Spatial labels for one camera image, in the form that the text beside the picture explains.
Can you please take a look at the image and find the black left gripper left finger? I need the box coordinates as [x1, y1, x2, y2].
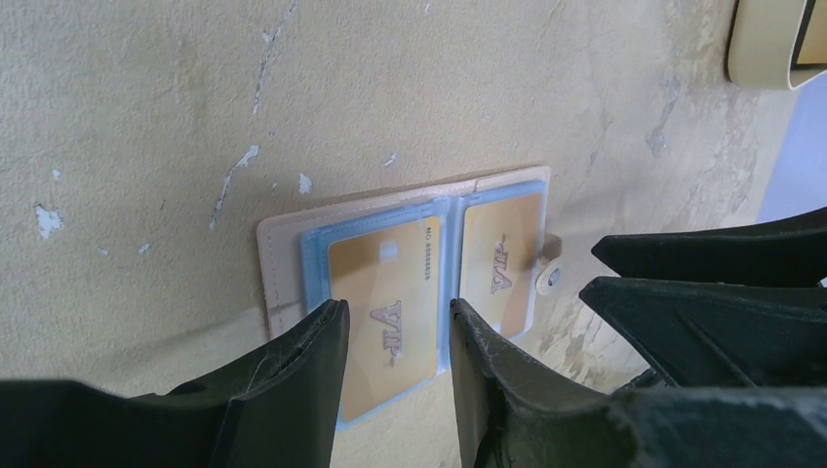
[1, 300, 350, 467]

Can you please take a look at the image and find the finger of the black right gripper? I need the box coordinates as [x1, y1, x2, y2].
[591, 208, 826, 288]
[579, 277, 826, 387]

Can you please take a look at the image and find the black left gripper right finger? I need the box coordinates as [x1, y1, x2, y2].
[450, 299, 826, 467]

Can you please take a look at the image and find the gold credit card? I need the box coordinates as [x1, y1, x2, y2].
[459, 192, 544, 337]
[328, 216, 441, 423]

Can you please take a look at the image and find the beige leather card holder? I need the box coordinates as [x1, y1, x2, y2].
[256, 166, 551, 429]

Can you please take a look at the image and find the cream oval tray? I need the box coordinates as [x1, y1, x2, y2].
[727, 0, 826, 91]

